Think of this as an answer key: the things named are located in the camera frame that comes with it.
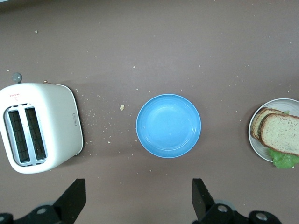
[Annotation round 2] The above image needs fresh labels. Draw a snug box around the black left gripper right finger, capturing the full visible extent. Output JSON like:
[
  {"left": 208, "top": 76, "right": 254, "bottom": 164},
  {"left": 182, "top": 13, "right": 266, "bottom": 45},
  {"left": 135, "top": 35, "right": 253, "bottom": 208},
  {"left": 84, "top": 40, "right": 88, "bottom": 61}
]
[{"left": 192, "top": 178, "right": 251, "bottom": 224}]

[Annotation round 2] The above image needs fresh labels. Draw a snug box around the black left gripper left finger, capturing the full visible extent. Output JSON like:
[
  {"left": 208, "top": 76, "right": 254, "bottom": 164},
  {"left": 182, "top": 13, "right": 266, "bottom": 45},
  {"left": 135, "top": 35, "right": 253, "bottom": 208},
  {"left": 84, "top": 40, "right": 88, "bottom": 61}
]
[{"left": 13, "top": 178, "right": 87, "bottom": 224}]

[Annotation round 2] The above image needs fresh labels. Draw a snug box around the green lettuce leaf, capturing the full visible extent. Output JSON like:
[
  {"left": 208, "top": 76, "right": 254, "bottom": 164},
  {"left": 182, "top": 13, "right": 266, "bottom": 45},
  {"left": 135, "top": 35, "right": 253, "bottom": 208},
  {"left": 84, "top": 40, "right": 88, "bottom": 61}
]
[{"left": 267, "top": 109, "right": 299, "bottom": 169}]

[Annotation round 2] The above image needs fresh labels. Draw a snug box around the brown bread slice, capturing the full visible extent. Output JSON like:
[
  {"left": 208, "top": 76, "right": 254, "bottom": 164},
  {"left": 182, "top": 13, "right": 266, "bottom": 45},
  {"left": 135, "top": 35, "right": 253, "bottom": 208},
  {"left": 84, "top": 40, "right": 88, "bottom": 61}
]
[
  {"left": 259, "top": 113, "right": 299, "bottom": 157},
  {"left": 250, "top": 107, "right": 285, "bottom": 141}
]

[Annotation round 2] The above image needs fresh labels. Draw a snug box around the beige plate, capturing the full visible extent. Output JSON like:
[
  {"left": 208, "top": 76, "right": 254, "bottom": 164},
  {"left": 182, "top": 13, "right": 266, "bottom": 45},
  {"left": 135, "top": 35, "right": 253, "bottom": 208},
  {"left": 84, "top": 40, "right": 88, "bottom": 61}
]
[{"left": 248, "top": 98, "right": 299, "bottom": 163}]

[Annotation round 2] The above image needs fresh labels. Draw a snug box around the blue plate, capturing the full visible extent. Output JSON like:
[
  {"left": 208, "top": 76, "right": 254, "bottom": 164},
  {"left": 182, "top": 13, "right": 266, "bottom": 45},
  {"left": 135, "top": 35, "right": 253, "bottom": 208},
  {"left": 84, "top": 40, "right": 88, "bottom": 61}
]
[{"left": 135, "top": 93, "right": 202, "bottom": 159}]

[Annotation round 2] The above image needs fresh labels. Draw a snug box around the white toaster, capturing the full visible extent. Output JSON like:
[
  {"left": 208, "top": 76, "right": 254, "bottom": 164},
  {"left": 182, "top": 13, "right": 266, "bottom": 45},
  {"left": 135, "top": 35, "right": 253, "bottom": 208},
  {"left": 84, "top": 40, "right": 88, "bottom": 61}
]
[{"left": 0, "top": 72, "right": 84, "bottom": 175}]

